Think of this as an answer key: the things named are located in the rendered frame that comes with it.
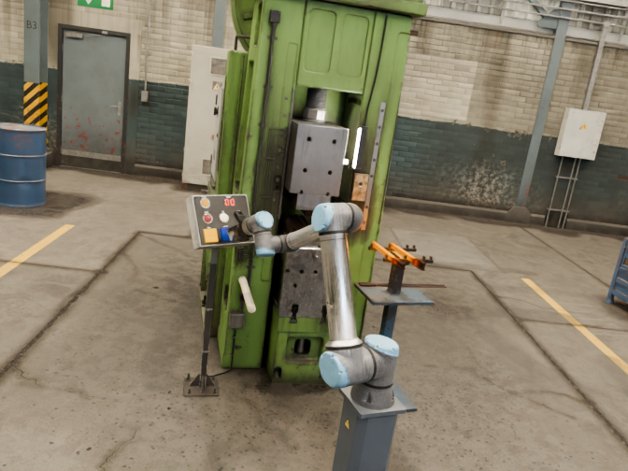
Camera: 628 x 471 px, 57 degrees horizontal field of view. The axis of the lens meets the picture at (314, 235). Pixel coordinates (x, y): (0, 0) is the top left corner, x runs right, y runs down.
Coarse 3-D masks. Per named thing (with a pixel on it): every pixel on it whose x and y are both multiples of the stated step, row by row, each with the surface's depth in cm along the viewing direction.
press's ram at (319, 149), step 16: (304, 128) 323; (320, 128) 325; (336, 128) 328; (304, 144) 326; (320, 144) 328; (336, 144) 330; (288, 160) 341; (304, 160) 329; (320, 160) 331; (336, 160) 333; (288, 176) 338; (304, 176) 331; (320, 176) 334; (336, 176) 336; (304, 192) 334; (320, 192) 336; (336, 192) 339
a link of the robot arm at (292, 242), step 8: (360, 208) 242; (360, 216) 238; (360, 224) 241; (296, 232) 277; (304, 232) 270; (312, 232) 264; (352, 232) 248; (280, 240) 283; (288, 240) 281; (296, 240) 276; (304, 240) 271; (312, 240) 268; (280, 248) 283; (288, 248) 283; (296, 248) 281
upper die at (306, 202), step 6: (288, 192) 360; (300, 192) 339; (288, 198) 359; (294, 198) 340; (300, 198) 335; (306, 198) 336; (312, 198) 337; (318, 198) 337; (324, 198) 338; (294, 204) 340; (300, 204) 336; (306, 204) 337; (312, 204) 338; (318, 204) 338
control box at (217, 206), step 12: (192, 204) 303; (216, 204) 311; (240, 204) 320; (192, 216) 304; (204, 216) 304; (216, 216) 309; (228, 216) 313; (192, 228) 305; (204, 228) 303; (216, 228) 307; (204, 240) 301; (252, 240) 320
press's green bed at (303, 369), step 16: (272, 304) 370; (272, 320) 370; (288, 320) 350; (304, 320) 352; (320, 320) 355; (272, 336) 366; (288, 336) 354; (304, 336) 361; (320, 336) 359; (272, 352) 362; (288, 352) 362; (304, 352) 367; (320, 352) 366; (272, 368) 359; (288, 368) 360; (304, 368) 363
